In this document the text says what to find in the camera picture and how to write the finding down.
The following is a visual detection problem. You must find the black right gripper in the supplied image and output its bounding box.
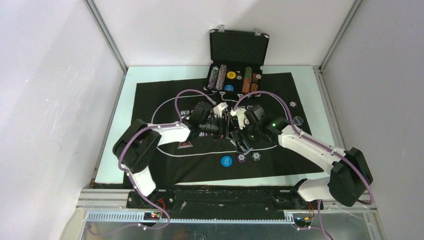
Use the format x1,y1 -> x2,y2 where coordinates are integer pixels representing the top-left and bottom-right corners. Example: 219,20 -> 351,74
231,119 -> 263,154

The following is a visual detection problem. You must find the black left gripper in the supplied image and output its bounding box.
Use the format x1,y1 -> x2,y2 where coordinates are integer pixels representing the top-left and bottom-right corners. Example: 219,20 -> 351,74
199,114 -> 234,143

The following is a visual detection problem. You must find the purple chip bottom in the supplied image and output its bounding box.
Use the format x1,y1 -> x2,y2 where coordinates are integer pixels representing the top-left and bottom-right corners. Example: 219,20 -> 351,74
237,154 -> 247,163

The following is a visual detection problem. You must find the blue round button chip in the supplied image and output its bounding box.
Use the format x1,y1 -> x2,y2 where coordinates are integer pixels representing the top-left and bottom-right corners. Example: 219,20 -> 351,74
220,155 -> 233,168

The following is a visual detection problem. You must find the blue yellow chip bottom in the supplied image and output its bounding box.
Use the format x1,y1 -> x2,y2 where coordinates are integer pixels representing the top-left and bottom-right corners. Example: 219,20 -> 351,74
252,151 -> 262,162

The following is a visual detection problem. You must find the red triangular all-in marker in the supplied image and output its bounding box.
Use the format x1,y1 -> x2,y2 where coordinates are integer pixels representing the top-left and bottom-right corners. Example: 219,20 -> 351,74
177,141 -> 193,149

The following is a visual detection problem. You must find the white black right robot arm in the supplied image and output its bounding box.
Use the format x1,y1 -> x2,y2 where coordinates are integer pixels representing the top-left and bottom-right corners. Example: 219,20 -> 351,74
230,104 -> 373,209

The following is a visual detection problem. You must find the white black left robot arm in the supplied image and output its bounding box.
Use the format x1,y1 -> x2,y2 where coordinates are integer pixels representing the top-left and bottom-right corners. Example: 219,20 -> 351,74
112,102 -> 228,208

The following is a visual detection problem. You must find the black poker felt mat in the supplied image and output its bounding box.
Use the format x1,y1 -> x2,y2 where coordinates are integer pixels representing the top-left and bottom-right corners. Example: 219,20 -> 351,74
131,71 -> 332,187

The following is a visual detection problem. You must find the pink grey chip row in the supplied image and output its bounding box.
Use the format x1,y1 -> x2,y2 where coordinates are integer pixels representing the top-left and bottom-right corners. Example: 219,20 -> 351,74
215,64 -> 227,90

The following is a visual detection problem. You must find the blue button in case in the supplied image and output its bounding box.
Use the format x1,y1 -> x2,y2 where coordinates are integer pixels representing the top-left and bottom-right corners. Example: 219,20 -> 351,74
224,84 -> 234,92

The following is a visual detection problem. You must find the purple chip row in case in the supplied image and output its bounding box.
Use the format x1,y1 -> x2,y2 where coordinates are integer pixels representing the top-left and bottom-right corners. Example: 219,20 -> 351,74
206,66 -> 219,90

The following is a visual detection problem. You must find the green orange chip row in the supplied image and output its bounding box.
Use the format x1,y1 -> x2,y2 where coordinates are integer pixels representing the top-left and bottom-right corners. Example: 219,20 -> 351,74
242,67 -> 253,94

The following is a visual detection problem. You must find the yellow button in case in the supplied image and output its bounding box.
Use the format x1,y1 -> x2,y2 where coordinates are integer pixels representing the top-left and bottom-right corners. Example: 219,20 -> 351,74
226,71 -> 237,79

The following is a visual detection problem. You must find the brown chip row in case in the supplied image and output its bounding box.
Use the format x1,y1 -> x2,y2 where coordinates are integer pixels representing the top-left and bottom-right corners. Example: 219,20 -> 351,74
250,73 -> 262,93

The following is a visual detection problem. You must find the black aluminium chip case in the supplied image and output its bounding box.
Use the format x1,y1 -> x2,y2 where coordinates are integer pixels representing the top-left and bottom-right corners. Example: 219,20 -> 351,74
203,24 -> 270,97

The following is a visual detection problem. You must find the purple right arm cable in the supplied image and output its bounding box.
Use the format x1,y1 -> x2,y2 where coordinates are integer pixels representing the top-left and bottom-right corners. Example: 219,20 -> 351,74
233,91 -> 375,240

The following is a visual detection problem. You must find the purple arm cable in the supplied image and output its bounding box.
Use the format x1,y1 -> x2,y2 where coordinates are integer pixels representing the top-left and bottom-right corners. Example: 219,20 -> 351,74
233,91 -> 375,240
119,89 -> 220,231

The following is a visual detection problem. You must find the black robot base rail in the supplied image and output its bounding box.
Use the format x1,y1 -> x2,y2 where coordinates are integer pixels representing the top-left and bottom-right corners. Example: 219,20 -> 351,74
126,185 -> 324,221

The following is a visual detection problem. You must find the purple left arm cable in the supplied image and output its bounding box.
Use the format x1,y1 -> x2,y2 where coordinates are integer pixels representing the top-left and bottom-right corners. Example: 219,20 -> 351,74
119,89 -> 220,231

